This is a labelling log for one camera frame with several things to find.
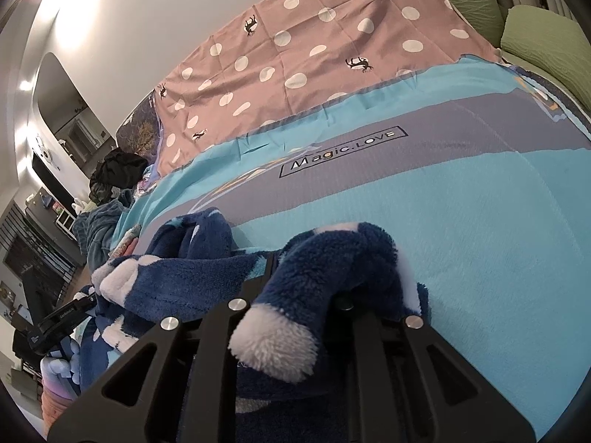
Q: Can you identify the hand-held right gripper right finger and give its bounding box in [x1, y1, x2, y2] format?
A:
[332, 292, 539, 443]

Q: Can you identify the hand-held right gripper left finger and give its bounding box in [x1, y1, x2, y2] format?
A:
[46, 253, 279, 443]

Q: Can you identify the blue fleece pajama top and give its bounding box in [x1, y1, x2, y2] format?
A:
[74, 210, 432, 407]

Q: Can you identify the person's left forearm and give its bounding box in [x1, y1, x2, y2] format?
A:
[41, 378, 83, 429]

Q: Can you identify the pile of black clothes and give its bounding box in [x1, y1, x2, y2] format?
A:
[89, 148, 149, 204]

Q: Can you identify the person's left hand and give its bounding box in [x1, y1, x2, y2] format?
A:
[41, 351, 80, 395]

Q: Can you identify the teal plush blanket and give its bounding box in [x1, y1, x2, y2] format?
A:
[74, 188, 137, 266]

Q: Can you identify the white shelf rack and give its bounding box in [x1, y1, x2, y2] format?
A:
[54, 205, 79, 241]

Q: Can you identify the blue and grey striped bedsheet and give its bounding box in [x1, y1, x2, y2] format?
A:
[78, 53, 591, 443]

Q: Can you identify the dark floral pillow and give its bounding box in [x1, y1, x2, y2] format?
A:
[115, 95, 163, 160]

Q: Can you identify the pink polka dot sheet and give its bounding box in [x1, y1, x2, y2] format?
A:
[154, 0, 504, 178]

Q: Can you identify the large green pillow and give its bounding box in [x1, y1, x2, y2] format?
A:
[501, 4, 591, 116]

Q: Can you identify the small green pillow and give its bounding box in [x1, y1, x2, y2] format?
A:
[422, 0, 505, 48]

